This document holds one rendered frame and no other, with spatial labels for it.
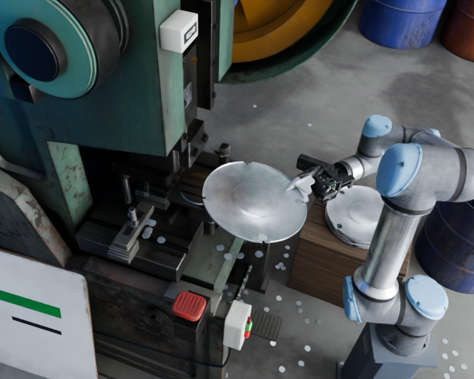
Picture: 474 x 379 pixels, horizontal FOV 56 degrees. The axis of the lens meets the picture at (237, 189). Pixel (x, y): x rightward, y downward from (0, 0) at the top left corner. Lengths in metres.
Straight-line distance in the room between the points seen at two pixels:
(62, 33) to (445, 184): 0.75
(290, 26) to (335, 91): 1.90
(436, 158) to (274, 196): 0.45
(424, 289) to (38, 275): 1.08
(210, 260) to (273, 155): 1.37
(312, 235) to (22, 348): 1.10
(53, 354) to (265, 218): 0.91
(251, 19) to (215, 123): 1.46
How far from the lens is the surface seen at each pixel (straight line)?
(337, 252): 1.72
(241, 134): 2.66
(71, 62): 0.73
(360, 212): 1.80
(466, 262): 2.07
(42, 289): 1.49
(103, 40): 0.72
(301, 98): 3.01
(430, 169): 0.99
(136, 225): 1.20
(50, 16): 0.71
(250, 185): 1.25
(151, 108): 0.86
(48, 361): 1.79
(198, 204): 1.21
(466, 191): 1.03
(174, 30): 0.77
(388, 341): 1.43
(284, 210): 1.23
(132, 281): 1.27
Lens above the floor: 1.68
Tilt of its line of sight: 46 degrees down
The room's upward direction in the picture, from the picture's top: 4 degrees clockwise
